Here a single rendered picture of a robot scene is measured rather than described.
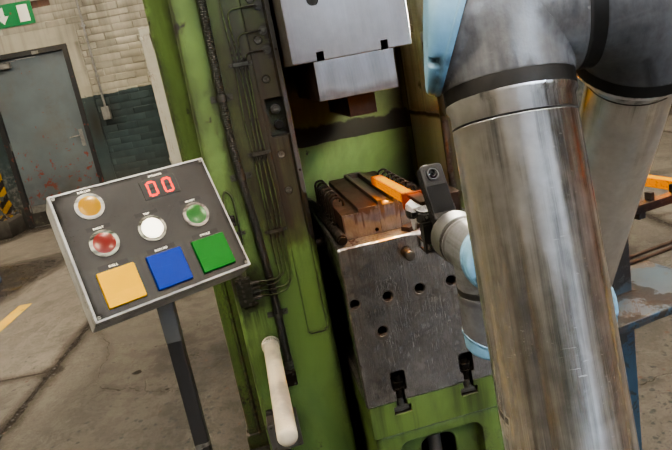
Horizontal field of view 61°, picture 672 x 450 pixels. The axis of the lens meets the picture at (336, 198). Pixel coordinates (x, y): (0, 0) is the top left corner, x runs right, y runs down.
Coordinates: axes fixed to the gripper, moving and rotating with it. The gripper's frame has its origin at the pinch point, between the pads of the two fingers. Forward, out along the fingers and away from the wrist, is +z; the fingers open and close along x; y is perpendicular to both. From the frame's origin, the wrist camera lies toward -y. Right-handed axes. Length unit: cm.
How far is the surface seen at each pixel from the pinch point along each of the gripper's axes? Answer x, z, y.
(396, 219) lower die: 1.6, 24.7, 11.2
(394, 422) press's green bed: -9, 18, 64
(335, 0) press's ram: -5, 25, -44
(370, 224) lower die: -5.4, 24.7, 11.0
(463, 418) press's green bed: 10, 19, 69
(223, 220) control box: -40.7, 14.2, -0.7
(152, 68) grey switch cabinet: -108, 574, -51
